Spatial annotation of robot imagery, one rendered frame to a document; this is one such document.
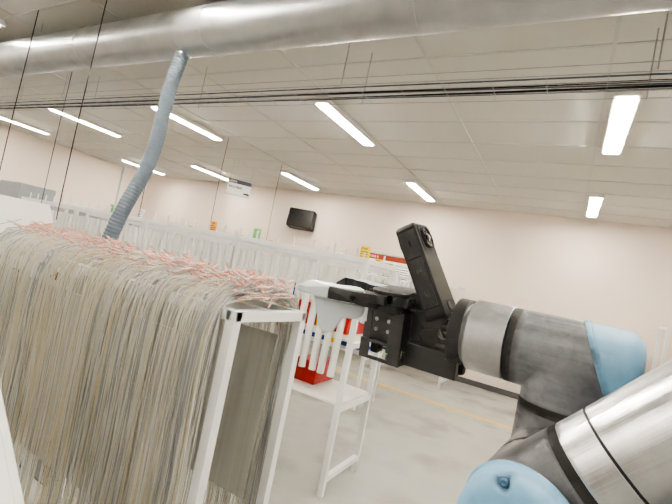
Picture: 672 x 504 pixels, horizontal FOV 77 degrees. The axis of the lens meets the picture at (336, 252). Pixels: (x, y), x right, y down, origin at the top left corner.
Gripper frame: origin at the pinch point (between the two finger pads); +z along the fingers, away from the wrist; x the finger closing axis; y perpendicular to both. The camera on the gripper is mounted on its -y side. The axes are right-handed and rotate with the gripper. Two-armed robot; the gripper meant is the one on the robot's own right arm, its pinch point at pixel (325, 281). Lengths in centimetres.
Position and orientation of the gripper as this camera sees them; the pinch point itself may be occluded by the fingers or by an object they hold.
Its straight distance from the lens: 57.3
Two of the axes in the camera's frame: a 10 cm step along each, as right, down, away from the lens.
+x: 5.8, 0.1, 8.2
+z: -8.1, -1.4, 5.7
